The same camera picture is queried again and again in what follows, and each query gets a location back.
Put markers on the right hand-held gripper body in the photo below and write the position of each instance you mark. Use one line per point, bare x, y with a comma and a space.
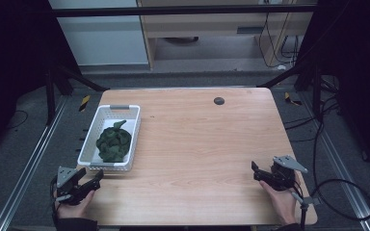
284, 174

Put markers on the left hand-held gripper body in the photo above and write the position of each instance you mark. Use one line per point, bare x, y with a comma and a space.
67, 183

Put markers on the white plastic basket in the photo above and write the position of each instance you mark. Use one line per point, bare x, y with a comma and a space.
91, 154

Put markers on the green broccoli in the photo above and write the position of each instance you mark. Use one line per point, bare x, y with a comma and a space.
114, 144

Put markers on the person's left hand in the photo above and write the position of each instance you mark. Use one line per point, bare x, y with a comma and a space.
74, 210

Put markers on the person's right hand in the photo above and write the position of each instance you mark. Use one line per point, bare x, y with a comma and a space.
282, 203

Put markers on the yellow black floor tape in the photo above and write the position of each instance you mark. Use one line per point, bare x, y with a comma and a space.
291, 99
84, 103

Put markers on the dark round table grommet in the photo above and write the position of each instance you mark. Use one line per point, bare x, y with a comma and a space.
219, 101

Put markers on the black metal stand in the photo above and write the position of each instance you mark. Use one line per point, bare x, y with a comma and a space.
316, 93
50, 96

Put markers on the white cabinet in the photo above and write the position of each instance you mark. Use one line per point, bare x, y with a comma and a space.
102, 41

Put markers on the dark curtain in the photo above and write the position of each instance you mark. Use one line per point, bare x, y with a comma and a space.
13, 48
359, 64

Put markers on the grey bracket on black rod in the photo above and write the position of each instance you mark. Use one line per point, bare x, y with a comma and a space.
308, 201

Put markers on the aluminium floor rail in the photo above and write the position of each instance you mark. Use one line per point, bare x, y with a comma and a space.
29, 166
343, 173

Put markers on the black horizontal frame bar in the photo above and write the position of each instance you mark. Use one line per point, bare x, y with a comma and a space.
173, 11

